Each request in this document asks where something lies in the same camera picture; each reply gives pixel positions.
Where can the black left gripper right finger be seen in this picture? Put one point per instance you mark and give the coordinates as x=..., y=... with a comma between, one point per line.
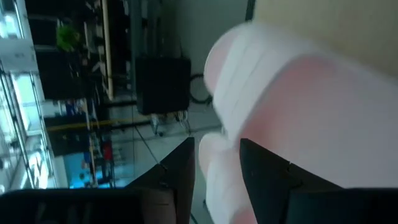
x=280, y=193

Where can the black box on floor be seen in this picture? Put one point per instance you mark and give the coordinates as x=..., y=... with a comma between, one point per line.
x=163, y=85

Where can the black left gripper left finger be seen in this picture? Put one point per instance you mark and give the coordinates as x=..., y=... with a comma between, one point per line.
x=174, y=186

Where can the pink rubber slide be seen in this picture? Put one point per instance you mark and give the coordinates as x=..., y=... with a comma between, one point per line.
x=295, y=124
x=220, y=174

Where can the small green potted plant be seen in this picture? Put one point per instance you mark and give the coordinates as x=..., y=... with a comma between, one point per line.
x=66, y=39

